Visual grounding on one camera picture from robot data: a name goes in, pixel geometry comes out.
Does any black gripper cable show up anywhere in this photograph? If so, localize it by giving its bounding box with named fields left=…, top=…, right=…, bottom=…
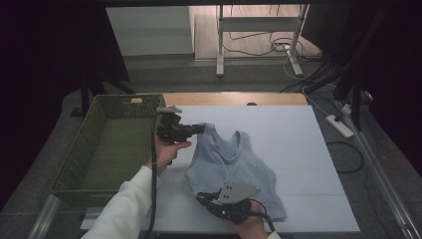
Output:
left=248, top=198, right=277, bottom=233
left=144, top=125, right=159, bottom=239

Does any aluminium rail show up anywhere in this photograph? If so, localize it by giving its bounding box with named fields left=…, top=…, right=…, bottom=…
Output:
left=28, top=193, right=63, bottom=239
left=334, top=99, right=422, bottom=239

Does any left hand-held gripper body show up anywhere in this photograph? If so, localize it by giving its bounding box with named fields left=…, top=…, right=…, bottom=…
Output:
left=154, top=105, right=192, bottom=145

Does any bundle of floor cables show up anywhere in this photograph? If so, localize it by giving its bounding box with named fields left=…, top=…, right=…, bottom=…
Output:
left=222, top=4, right=321, bottom=64

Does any black metal stand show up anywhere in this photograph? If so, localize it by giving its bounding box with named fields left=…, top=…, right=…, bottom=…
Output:
left=69, top=59, right=135, bottom=118
left=303, top=0, right=399, bottom=131

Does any light blue knit tank top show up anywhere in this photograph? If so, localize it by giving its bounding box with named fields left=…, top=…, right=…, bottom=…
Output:
left=184, top=122, right=288, bottom=222

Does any white power strip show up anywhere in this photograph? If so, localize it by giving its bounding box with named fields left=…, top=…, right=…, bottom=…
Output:
left=324, top=114, right=355, bottom=139

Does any person's right hand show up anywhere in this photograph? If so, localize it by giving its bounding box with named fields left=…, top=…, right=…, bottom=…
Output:
left=228, top=200, right=270, bottom=239

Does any green woven basket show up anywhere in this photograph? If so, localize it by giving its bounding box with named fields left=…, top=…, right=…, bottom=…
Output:
left=49, top=94, right=167, bottom=208

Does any white metal desk frame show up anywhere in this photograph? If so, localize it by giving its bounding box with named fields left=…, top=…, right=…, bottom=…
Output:
left=215, top=3, right=310, bottom=78

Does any person's left hand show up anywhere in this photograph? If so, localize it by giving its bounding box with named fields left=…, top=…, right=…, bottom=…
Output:
left=145, top=135, right=193, bottom=177

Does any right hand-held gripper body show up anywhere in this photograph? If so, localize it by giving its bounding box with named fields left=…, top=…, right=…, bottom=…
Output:
left=212, top=180, right=262, bottom=224

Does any black floor cable loop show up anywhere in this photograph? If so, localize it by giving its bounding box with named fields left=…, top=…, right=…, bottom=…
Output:
left=326, top=140, right=366, bottom=174

